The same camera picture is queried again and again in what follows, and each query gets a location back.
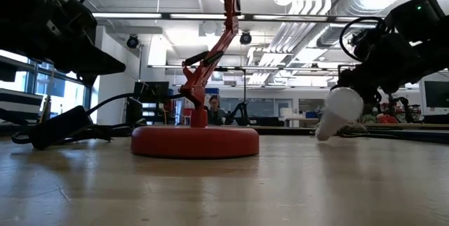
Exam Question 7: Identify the black eyeglasses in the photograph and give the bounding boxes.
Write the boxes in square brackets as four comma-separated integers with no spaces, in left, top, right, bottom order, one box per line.
[336,121,370,138]

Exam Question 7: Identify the long ceiling light bar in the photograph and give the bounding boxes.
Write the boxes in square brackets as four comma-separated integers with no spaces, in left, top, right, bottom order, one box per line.
[91,11,387,23]

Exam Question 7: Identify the red desk lamp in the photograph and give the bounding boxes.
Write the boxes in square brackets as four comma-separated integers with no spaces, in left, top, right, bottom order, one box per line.
[130,0,261,160]

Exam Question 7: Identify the black lamp power cord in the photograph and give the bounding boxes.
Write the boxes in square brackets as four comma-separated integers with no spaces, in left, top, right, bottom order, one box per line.
[11,92,197,151]

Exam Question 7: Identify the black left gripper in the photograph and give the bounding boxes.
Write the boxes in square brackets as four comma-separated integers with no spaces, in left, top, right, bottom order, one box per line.
[0,0,127,87]

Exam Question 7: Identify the person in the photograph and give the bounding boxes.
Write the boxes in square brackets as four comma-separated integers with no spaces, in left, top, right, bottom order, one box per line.
[204,94,228,126]

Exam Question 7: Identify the white lightbulb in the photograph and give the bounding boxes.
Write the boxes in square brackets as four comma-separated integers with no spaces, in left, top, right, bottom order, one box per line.
[314,86,365,142]

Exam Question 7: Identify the black monitor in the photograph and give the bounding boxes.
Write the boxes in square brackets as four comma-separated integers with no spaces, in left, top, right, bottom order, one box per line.
[423,80,449,109]
[133,81,170,105]

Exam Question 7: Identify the ribbed silver ventilation duct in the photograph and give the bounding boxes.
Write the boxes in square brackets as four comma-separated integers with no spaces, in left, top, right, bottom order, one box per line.
[316,25,351,48]

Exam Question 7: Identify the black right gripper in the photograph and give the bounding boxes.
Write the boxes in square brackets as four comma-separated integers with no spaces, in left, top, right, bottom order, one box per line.
[330,29,424,105]

